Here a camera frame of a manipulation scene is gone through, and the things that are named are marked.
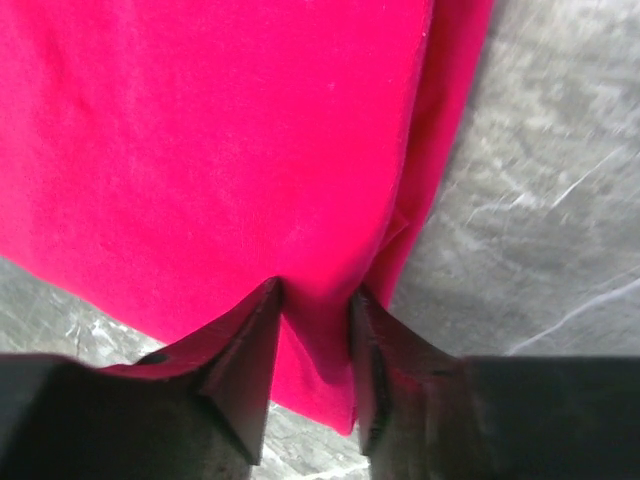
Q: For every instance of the bright pink t-shirt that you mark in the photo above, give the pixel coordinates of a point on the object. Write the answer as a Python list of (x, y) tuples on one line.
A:
[(160, 159)]

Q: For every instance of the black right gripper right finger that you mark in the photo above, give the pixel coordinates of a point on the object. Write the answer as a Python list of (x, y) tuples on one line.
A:
[(424, 414)]

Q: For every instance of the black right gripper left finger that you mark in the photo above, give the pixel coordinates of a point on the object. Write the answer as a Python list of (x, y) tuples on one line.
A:
[(195, 409)]

